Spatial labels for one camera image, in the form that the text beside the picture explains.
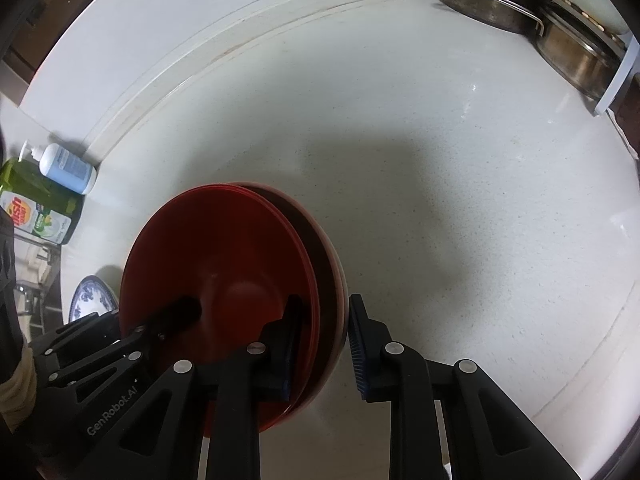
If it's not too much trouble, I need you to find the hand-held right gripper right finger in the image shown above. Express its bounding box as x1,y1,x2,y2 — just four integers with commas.
348,294,583,480

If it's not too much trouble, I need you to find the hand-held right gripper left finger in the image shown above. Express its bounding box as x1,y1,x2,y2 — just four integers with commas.
77,295,306,480

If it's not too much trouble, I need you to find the deep steel pot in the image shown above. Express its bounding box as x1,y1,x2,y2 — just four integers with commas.
535,2,626,103

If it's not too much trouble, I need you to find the green dish soap bottle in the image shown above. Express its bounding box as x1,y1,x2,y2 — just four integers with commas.
0,157,85,246

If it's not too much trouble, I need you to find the white blue pump bottle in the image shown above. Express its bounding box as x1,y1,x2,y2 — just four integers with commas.
19,141,97,196

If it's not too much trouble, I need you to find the white pot rack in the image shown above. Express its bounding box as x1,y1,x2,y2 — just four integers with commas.
411,0,640,117

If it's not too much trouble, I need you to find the pink bowl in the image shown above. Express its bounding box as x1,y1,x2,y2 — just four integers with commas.
227,180,348,411

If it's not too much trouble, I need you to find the blue patterned white plate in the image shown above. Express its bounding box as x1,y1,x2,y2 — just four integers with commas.
69,274,122,322

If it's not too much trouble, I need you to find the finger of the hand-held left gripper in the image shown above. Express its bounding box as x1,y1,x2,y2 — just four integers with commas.
135,296,203,346

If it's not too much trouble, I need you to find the red black bowl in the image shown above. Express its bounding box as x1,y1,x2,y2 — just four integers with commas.
120,183,321,433

